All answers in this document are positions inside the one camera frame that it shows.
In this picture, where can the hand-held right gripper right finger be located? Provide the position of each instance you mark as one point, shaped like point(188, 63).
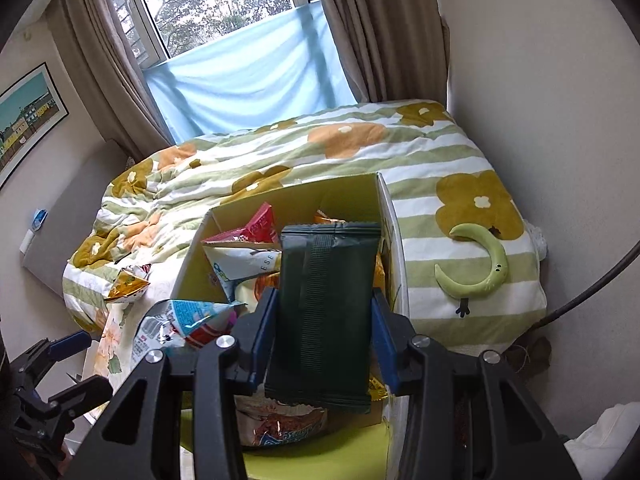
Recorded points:
point(382, 345)

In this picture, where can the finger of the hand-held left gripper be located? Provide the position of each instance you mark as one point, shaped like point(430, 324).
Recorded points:
point(70, 342)
point(85, 392)

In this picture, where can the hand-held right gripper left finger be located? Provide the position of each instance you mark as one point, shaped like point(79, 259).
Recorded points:
point(260, 340)

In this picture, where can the dark green snack packet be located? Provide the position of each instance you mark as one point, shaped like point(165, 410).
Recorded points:
point(325, 310)

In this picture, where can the yellow-green cardboard box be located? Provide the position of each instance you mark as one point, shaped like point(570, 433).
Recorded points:
point(345, 200)

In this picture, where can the white blue snack packet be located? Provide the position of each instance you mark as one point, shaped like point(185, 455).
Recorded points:
point(240, 265)

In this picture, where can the light blue red snack packet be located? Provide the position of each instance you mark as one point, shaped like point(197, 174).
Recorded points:
point(185, 320)

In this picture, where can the yellow white snack packet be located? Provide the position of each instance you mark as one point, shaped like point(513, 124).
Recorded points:
point(125, 282)

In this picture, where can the orange red foil packet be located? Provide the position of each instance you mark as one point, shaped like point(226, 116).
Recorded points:
point(280, 430)

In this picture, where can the red pink snack packet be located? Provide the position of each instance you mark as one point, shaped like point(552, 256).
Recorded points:
point(260, 225)

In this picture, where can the grey padded headboard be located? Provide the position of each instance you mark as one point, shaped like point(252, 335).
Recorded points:
point(75, 220)

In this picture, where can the small blue white object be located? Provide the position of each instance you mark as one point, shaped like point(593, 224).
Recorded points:
point(39, 219)

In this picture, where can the green moon plush toy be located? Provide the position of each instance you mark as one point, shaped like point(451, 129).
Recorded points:
point(495, 255)

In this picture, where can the brown crumpled object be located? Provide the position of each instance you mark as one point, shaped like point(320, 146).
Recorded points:
point(530, 355)

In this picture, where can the green striped floral blanket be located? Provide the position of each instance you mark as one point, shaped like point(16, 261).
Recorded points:
point(350, 160)

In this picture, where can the white cloth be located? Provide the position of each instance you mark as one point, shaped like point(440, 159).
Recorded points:
point(610, 430)

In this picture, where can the brown curtain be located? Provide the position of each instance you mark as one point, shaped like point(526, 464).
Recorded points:
point(110, 85)
point(380, 35)

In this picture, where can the light blue window cloth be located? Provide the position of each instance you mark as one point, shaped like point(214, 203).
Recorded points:
point(240, 75)

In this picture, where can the white framed window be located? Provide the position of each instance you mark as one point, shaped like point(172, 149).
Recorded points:
point(210, 0)

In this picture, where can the framed wall picture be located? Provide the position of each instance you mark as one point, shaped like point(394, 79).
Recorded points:
point(25, 120)

